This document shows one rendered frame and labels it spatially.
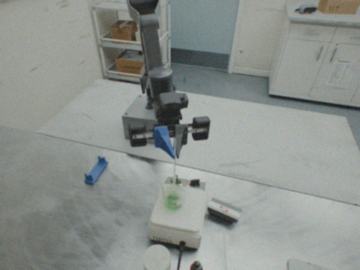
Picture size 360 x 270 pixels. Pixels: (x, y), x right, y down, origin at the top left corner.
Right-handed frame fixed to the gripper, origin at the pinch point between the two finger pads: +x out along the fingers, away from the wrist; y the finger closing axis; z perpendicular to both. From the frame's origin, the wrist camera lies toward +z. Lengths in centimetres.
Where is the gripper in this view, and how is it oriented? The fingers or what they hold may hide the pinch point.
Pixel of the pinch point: (173, 146)
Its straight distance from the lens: 53.1
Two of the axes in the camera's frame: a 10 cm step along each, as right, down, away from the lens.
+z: 0.1, -7.6, -6.5
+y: 9.9, -1.0, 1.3
